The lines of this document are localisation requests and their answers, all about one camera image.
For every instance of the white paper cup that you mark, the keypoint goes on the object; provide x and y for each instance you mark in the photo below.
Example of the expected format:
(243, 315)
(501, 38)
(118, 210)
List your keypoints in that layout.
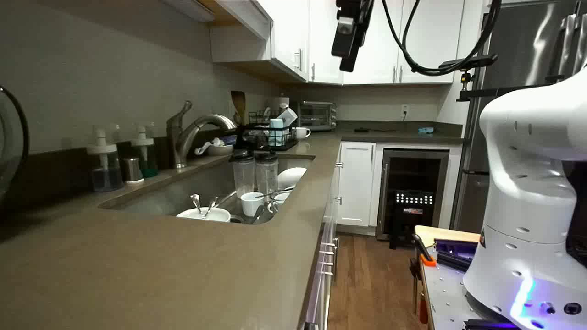
(252, 205)

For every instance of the white upper cabinet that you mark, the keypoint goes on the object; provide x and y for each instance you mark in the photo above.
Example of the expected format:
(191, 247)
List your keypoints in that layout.
(287, 38)

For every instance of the purple black device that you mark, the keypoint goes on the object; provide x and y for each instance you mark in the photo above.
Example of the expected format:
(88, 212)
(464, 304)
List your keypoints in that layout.
(455, 254)

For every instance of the white sponge dish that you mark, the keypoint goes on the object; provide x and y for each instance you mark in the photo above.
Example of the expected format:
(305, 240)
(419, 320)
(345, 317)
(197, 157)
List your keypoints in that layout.
(221, 148)

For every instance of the wooden utensil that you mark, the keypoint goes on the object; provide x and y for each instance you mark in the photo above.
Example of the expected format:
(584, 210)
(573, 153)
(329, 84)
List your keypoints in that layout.
(239, 106)

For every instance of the small metal cup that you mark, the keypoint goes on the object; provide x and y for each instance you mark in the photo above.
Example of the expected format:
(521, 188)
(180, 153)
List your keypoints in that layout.
(132, 170)

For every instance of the black beverage cooler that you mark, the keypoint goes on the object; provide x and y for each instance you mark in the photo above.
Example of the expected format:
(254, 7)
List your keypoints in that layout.
(413, 196)

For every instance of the grey work table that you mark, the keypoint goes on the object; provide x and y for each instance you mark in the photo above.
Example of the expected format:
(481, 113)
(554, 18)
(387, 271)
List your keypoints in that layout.
(446, 300)

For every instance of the silver toaster oven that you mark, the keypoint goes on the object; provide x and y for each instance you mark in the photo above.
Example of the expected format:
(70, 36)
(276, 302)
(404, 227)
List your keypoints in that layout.
(318, 117)

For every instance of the clear blender jar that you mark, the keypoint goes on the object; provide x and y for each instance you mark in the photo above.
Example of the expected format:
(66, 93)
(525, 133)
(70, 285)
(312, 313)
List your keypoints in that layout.
(243, 175)
(266, 175)

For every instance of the teal container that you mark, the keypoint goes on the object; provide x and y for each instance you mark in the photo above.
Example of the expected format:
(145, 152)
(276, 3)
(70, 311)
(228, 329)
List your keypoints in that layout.
(276, 131)

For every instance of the soap dispenser with blue liquid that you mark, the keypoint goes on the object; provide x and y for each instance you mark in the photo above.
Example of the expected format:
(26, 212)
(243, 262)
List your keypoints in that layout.
(105, 166)

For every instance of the white and blue dish brush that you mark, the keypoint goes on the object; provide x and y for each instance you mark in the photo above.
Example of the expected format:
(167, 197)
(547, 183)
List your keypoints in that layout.
(202, 150)

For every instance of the white bowl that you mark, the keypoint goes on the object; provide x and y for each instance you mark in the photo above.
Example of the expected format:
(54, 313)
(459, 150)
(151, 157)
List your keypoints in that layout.
(204, 216)

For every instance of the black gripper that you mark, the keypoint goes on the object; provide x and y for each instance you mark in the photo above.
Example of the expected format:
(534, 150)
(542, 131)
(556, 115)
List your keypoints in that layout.
(360, 16)

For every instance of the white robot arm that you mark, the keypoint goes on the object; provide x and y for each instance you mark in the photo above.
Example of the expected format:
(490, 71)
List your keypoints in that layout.
(525, 185)

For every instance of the steel faucet spout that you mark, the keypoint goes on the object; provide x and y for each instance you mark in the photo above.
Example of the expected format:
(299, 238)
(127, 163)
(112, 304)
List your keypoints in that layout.
(202, 126)

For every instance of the stainless steel refrigerator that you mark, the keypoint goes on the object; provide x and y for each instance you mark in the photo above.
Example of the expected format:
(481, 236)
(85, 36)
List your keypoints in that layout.
(520, 49)

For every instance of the black dish rack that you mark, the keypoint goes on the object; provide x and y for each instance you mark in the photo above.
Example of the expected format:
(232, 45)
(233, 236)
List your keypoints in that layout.
(259, 141)

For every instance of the white mug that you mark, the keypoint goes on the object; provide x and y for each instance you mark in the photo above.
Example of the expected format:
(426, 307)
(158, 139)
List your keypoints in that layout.
(299, 133)

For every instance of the black round appliance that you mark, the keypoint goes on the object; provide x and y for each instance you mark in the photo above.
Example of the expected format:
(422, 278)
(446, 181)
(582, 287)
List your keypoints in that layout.
(11, 148)

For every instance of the steel tap lever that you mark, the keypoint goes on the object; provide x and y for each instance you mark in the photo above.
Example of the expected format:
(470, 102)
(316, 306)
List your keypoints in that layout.
(176, 122)

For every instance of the wooden board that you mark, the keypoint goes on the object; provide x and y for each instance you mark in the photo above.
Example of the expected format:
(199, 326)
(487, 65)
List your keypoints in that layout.
(450, 236)

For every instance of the teal sponge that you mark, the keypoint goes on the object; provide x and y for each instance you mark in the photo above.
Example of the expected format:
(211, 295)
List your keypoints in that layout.
(426, 131)

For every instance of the white plate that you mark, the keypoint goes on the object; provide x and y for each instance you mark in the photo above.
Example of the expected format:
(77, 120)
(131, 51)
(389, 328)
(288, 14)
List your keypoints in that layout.
(290, 177)

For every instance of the white wall outlet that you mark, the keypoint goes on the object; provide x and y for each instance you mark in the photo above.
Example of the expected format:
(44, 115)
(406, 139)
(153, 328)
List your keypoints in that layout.
(404, 111)

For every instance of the stainless steel sink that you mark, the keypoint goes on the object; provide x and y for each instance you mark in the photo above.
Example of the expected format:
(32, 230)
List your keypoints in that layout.
(184, 190)

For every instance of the white lower cabinet door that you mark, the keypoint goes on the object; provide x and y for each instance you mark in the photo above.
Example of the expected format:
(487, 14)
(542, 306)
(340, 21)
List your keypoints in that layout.
(356, 185)

